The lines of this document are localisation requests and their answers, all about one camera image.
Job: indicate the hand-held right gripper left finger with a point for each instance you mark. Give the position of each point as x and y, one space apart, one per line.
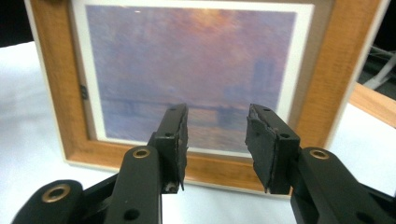
172 149

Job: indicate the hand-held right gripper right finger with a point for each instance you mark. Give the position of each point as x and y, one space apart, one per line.
274 155

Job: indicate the wooden picture frame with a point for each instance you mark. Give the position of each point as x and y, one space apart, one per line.
186 62

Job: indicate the white table cover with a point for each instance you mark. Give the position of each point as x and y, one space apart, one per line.
25 140

